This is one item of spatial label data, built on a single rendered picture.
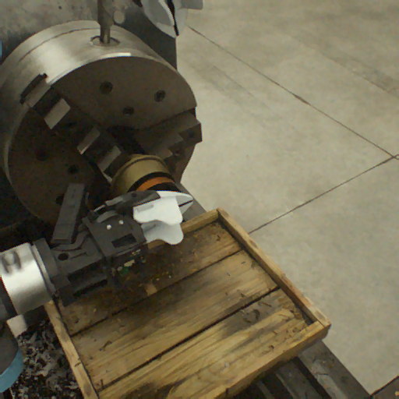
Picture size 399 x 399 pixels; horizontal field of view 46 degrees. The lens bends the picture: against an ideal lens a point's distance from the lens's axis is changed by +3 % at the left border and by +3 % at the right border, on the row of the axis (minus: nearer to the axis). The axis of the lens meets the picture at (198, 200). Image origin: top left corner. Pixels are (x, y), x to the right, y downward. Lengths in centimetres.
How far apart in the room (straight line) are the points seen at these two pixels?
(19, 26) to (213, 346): 56
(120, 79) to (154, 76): 5
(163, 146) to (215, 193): 155
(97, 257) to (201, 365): 25
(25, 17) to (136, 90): 20
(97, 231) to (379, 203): 190
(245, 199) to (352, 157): 66
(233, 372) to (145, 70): 45
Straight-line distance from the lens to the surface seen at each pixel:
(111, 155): 65
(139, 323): 76
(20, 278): 56
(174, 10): 54
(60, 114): 64
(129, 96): 71
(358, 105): 301
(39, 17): 81
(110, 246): 56
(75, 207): 63
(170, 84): 73
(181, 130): 74
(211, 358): 73
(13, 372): 68
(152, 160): 67
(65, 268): 57
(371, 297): 198
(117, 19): 45
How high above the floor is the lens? 153
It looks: 44 degrees down
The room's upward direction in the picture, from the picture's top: straight up
